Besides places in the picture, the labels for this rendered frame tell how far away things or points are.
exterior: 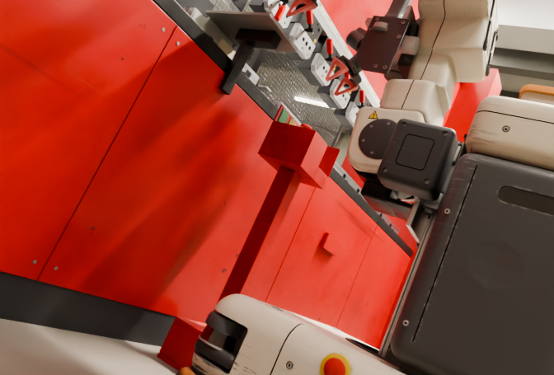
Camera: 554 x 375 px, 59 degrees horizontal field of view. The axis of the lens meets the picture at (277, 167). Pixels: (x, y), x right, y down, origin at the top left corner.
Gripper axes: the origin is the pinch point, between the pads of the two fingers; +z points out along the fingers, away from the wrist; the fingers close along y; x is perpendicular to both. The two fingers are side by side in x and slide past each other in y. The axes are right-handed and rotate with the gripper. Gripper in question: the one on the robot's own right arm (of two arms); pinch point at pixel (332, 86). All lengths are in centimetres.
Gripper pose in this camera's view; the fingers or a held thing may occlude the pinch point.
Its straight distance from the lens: 168.6
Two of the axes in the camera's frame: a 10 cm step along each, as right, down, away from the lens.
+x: 5.4, 6.3, -5.5
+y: -4.0, -3.8, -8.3
